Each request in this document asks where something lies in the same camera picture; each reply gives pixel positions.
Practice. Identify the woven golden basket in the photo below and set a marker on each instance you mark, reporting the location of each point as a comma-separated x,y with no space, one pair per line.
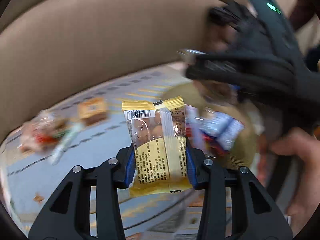
220,97

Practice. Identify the right hand in black glove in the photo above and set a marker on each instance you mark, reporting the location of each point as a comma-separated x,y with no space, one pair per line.
306,198

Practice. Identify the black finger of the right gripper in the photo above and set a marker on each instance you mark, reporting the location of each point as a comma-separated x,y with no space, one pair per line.
231,67

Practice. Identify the beige sofa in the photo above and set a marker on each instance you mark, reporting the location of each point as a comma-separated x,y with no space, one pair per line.
52,49

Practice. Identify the yellow nut snack packet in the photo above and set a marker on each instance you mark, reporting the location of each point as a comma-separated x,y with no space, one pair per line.
157,132

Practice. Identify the white mouthwash stick sachet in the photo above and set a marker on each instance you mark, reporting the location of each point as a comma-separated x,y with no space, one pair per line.
65,142

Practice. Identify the clear green biscuit packet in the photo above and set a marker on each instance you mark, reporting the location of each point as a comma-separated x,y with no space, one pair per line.
44,131

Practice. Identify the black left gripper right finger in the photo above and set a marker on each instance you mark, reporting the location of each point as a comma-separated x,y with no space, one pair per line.
236,205

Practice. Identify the orange boxed snack packet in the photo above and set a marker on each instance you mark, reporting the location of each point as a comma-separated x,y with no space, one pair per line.
92,111

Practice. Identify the blue white snack packet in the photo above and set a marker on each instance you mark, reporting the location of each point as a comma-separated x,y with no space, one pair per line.
214,133

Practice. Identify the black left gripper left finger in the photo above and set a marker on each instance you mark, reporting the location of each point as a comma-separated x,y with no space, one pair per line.
66,213

